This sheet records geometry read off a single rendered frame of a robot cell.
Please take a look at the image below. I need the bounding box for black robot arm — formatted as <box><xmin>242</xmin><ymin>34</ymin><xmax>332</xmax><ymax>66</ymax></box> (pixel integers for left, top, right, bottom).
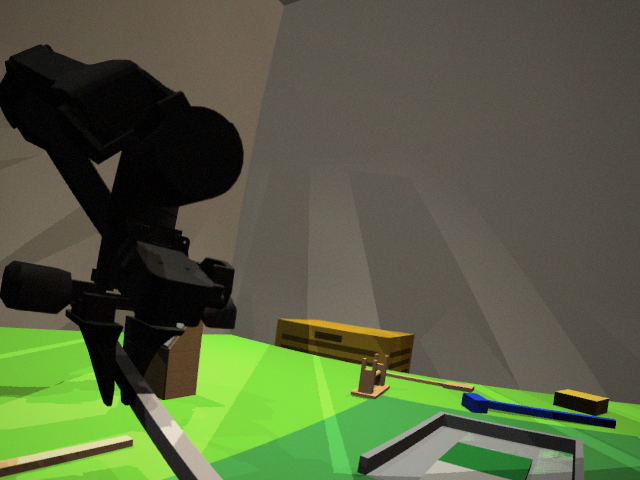
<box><xmin>0</xmin><ymin>44</ymin><xmax>244</xmax><ymax>328</ymax></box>

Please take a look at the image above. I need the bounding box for blue golf putter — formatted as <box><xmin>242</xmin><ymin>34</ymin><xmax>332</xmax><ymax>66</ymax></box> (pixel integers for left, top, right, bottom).
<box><xmin>461</xmin><ymin>392</ymin><xmax>616</xmax><ymax>429</ymax></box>

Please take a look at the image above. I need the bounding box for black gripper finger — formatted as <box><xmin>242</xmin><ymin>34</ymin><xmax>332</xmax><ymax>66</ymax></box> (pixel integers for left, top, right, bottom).
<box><xmin>65</xmin><ymin>309</ymin><xmax>123</xmax><ymax>407</ymax></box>
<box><xmin>123</xmin><ymin>315</ymin><xmax>185</xmax><ymax>377</ymax></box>

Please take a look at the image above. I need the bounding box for dark grey putter shaft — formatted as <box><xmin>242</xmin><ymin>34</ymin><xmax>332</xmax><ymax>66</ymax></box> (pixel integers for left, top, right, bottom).
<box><xmin>114</xmin><ymin>341</ymin><xmax>223</xmax><ymax>480</ymax></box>

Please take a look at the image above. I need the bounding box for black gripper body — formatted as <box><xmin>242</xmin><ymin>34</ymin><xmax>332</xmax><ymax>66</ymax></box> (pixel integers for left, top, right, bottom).
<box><xmin>0</xmin><ymin>203</ymin><xmax>237</xmax><ymax>329</ymax></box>

